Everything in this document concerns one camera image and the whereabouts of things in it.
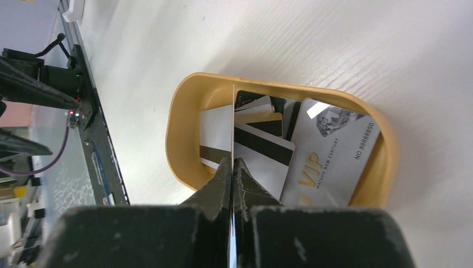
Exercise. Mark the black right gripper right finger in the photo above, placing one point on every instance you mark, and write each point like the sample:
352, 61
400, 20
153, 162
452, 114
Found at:
269, 234

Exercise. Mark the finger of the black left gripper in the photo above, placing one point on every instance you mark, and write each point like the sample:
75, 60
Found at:
13, 145
16, 86

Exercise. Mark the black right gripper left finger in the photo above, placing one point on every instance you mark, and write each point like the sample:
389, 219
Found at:
194, 233

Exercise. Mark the white card edgewise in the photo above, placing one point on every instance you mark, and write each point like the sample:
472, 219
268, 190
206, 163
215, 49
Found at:
232, 246

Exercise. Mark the white card black stripe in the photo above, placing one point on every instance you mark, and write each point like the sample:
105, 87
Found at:
266, 156

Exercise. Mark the silver VIP card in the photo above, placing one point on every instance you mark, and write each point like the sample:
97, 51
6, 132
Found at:
332, 147

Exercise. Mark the gold card black stripe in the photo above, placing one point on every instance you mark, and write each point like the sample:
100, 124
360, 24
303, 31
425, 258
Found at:
269, 122

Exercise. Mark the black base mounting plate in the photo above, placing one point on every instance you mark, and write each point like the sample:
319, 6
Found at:
101, 161

